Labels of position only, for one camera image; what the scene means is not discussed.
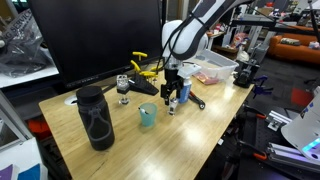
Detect blue tube with white cap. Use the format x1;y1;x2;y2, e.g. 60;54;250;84
178;78;193;104

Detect orange couch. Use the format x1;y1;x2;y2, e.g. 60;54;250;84
268;31;320;66

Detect black bench vise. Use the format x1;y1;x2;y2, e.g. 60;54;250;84
233;59;261;89

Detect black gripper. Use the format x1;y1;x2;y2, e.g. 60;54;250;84
160;63;185;106

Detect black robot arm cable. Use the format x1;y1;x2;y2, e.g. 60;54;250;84
161;13;201;68

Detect white device with blue light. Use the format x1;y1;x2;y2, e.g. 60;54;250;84
280;86;320;164

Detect grey plastic bag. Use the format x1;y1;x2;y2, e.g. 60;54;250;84
0;8;54;79

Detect white table cable grommet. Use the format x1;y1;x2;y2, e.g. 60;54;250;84
64;94;79;107

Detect black insulated water bottle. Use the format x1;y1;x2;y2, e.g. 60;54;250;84
75;85;116;152

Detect short aluminium extrusion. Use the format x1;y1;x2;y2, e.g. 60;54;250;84
266;109;293;132

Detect clear plastic storage bin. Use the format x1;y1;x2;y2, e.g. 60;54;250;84
191;48;240;86

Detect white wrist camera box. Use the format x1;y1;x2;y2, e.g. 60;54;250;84
177;63;203;79

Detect long aluminium extrusion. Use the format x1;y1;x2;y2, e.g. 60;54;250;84
266;141;320;174

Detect teal plastic cup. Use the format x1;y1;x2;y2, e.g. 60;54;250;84
138;102;158;128

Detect large black monitor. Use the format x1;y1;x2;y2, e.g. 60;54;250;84
28;0;164;90

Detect yellow handled hex key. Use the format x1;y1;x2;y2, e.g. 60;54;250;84
149;65;164;74
129;59;143;74
139;70;158;79
132;50;149;63

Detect blue spring clamp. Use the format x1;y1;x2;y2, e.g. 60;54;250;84
252;74;274;99

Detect red handled water pump pliers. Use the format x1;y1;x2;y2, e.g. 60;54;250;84
188;90;207;110

